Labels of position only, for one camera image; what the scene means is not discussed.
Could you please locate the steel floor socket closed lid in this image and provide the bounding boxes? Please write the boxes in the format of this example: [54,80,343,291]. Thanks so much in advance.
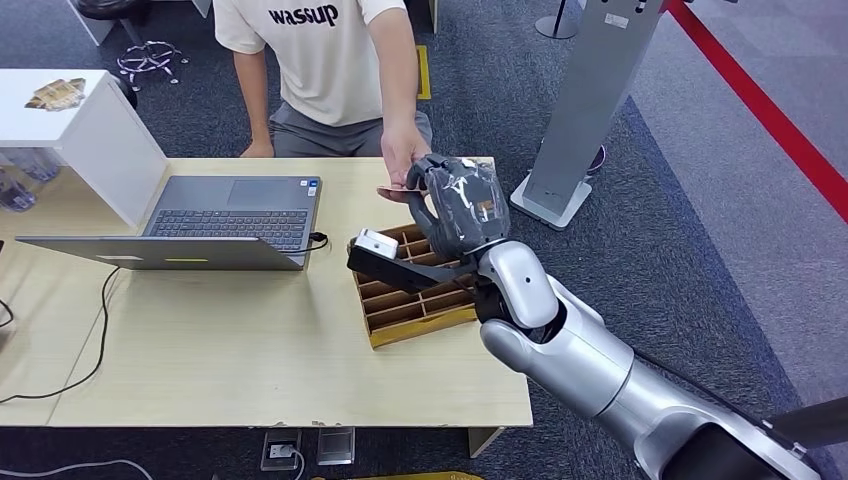
[315,426,357,468]

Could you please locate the wooden desk leg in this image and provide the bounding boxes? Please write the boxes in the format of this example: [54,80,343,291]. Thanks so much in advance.
[466,426,507,460]

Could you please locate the grey laptop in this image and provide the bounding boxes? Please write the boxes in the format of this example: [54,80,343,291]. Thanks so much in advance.
[14,174,325,273]

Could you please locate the person's left hand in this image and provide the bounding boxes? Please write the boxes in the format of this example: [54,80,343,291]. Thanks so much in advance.
[380,125,434,193]

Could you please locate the office chair with chrome base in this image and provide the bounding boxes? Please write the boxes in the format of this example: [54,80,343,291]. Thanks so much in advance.
[75,0,191,92]

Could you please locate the white shelf box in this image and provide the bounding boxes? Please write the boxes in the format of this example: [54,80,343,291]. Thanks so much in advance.
[0,68,170,231]

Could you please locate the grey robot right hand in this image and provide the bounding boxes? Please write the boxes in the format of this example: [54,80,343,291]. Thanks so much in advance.
[405,153,512,262]

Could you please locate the white power cable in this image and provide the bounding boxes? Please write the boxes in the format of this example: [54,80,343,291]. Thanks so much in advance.
[0,448,308,480]

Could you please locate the yellow floor tape strip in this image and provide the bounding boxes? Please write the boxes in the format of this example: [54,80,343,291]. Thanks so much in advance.
[415,44,433,102]

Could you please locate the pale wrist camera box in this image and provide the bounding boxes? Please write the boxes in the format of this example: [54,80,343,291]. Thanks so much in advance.
[354,229,401,261]

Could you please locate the clear plastic cup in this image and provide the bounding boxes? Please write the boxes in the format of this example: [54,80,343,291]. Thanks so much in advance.
[0,165,38,214]
[9,148,63,184]

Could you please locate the wooden card organizer tray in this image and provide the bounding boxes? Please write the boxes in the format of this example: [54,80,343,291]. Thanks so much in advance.
[348,223,480,351]

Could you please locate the black laptop cable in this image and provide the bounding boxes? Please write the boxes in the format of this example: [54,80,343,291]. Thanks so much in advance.
[0,231,331,406]

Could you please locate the red floor tape line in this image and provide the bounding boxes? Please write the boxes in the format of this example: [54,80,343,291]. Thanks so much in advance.
[665,0,848,225]

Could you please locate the stanchion pole with round base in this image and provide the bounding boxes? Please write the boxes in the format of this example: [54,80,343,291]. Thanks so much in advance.
[534,0,582,42]

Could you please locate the person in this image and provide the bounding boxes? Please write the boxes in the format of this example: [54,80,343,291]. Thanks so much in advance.
[211,0,435,194]

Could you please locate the steel floor socket with outlet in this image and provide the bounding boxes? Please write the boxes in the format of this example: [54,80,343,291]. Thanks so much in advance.
[259,428,303,474]

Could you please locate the grey metal kiosk stand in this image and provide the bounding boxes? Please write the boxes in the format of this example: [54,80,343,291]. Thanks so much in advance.
[509,0,668,232]

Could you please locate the crumpled gold brown object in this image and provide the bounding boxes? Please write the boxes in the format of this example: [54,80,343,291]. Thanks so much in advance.
[24,77,88,113]

